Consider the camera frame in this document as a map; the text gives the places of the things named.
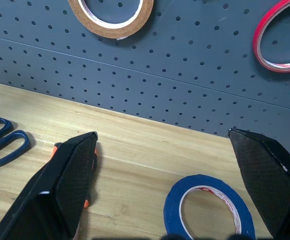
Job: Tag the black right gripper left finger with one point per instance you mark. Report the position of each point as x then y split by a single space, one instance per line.
60 190

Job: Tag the brown tape roll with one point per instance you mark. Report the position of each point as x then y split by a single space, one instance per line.
115 28

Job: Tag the blue tape roll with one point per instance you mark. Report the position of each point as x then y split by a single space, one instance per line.
175 212

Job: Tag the red tape roll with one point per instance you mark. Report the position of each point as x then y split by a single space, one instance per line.
257 47

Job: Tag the grey pegboard panel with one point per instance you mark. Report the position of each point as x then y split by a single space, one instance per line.
160 70

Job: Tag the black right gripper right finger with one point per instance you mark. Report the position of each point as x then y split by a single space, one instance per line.
267 180

